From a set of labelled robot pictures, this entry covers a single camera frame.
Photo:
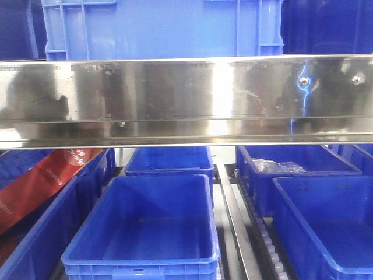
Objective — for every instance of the blue bin left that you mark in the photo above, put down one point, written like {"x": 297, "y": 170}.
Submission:
{"x": 38, "y": 242}

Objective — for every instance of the blue bin rear right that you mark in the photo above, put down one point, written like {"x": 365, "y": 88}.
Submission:
{"x": 317, "y": 160}

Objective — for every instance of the red package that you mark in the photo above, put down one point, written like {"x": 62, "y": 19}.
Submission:
{"x": 45, "y": 179}

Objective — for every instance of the steel roller track divider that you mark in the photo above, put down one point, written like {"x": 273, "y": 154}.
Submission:
{"x": 246, "y": 258}

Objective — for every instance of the blue bin front centre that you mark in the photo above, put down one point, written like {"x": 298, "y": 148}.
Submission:
{"x": 148, "y": 227}

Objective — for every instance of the steel shelf rack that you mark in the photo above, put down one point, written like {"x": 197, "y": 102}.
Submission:
{"x": 267, "y": 100}

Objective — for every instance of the blue bin far right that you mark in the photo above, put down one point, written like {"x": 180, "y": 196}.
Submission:
{"x": 359, "y": 155}

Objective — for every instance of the blue bin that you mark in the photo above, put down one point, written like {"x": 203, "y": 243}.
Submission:
{"x": 359, "y": 155}
{"x": 317, "y": 160}
{"x": 38, "y": 242}
{"x": 172, "y": 160}
{"x": 148, "y": 227}
{"x": 325, "y": 225}

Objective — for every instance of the dark blue crate upper left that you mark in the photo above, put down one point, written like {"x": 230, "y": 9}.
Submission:
{"x": 23, "y": 34}

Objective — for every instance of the dark blue crate upper right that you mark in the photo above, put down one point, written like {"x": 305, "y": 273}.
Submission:
{"x": 326, "y": 27}

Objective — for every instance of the dark blue crate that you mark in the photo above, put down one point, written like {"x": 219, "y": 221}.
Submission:
{"x": 23, "y": 34}
{"x": 326, "y": 27}

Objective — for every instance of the large blue crate upper shelf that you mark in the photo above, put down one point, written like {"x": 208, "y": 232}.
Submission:
{"x": 109, "y": 30}

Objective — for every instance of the blue bin front right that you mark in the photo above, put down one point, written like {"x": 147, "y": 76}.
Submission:
{"x": 325, "y": 225}

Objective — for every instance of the blue bin rear centre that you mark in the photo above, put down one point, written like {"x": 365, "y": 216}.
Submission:
{"x": 172, "y": 160}

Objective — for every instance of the clear plastic bag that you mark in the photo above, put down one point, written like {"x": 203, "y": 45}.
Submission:
{"x": 271, "y": 166}

